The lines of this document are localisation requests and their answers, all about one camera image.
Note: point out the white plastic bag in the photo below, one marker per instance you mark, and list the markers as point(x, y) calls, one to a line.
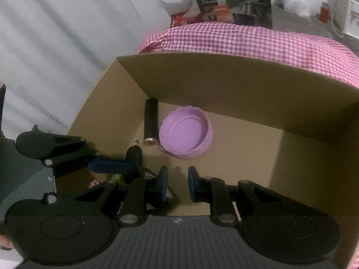
point(300, 7)

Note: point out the orange snack packets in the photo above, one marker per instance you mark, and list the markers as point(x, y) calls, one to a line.
point(185, 18)

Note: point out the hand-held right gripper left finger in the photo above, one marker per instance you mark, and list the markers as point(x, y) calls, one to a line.
point(165, 185)

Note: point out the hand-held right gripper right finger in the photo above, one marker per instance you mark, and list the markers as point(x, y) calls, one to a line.
point(192, 185)

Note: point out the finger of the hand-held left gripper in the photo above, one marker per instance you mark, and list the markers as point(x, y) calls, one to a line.
point(112, 166)

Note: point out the white curtain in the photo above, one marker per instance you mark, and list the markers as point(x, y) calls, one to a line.
point(70, 33)

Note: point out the white cup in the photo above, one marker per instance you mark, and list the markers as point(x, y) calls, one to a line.
point(284, 1)

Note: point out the white water dispenser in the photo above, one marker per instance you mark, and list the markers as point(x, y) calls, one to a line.
point(349, 14)

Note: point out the black bottle with yellow-green cap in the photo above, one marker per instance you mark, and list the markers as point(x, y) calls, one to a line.
point(134, 154)

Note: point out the brown cardboard box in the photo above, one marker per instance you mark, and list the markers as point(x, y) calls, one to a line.
point(252, 151)

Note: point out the pink plastic bowl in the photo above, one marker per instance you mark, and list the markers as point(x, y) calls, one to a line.
point(182, 131)

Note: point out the black cylinder tube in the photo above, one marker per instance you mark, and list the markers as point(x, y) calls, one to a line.
point(151, 120)

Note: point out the person's left hand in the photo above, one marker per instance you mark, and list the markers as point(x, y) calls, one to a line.
point(5, 242)

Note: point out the red thermos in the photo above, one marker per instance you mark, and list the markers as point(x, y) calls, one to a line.
point(324, 12)

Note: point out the pink checkered tablecloth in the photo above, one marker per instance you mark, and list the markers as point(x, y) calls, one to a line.
point(238, 39)

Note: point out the printed box with orange flap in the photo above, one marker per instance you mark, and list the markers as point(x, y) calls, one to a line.
point(224, 0)

